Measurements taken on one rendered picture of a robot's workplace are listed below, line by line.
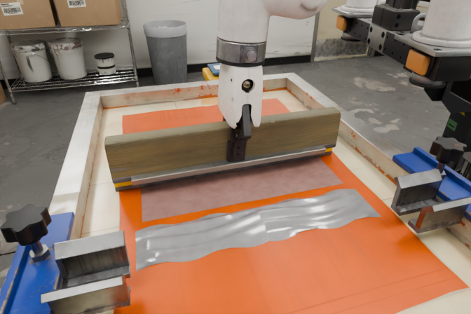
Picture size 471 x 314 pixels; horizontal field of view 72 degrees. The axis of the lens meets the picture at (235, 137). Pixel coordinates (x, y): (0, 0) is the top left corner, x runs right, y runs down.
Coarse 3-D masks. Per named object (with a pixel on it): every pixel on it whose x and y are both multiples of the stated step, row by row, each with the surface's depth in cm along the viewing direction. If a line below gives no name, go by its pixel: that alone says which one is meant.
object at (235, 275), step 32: (128, 128) 74; (160, 128) 74; (128, 192) 54; (160, 192) 54; (192, 192) 54; (224, 192) 54; (128, 224) 48; (128, 256) 43; (224, 256) 43; (256, 256) 43; (160, 288) 38; (192, 288) 38; (224, 288) 38; (256, 288) 38; (288, 288) 38
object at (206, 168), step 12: (252, 156) 57; (264, 156) 57; (276, 156) 57; (288, 156) 58; (300, 156) 59; (180, 168) 54; (192, 168) 54; (204, 168) 54; (216, 168) 55; (228, 168) 55; (132, 180) 51; (144, 180) 52; (156, 180) 52
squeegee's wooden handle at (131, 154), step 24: (264, 120) 55; (288, 120) 56; (312, 120) 57; (336, 120) 59; (120, 144) 49; (144, 144) 50; (168, 144) 51; (192, 144) 53; (216, 144) 54; (264, 144) 57; (288, 144) 58; (312, 144) 60; (120, 168) 51; (144, 168) 52; (168, 168) 53
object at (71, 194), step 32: (96, 96) 81; (128, 96) 83; (160, 96) 85; (192, 96) 88; (320, 96) 81; (96, 128) 69; (352, 128) 66; (64, 160) 56; (384, 160) 58; (64, 192) 48
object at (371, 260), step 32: (320, 160) 62; (256, 192) 54; (288, 192) 54; (320, 192) 54; (352, 224) 48; (384, 224) 48; (288, 256) 43; (320, 256) 43; (352, 256) 43; (384, 256) 43; (416, 256) 43; (320, 288) 38; (352, 288) 38; (384, 288) 38; (416, 288) 38; (448, 288) 38
